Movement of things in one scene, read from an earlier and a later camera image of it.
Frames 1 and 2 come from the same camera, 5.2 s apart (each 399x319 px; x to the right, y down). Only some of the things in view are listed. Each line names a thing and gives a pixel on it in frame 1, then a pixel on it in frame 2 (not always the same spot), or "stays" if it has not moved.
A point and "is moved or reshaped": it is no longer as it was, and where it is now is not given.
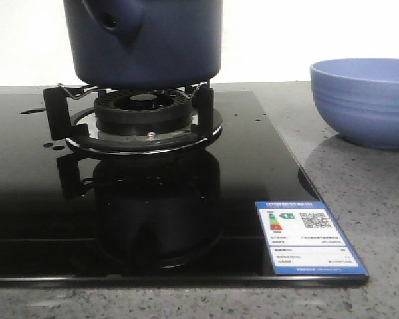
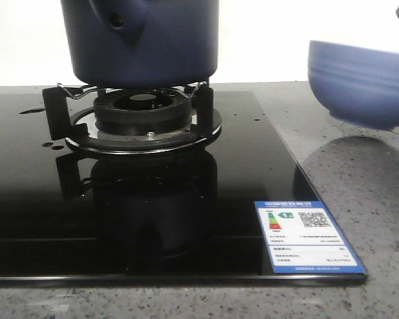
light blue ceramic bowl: [367, 102] is moved or reshaped
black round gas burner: [143, 111] stays
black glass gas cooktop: [58, 217] stays
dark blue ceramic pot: [143, 42] stays
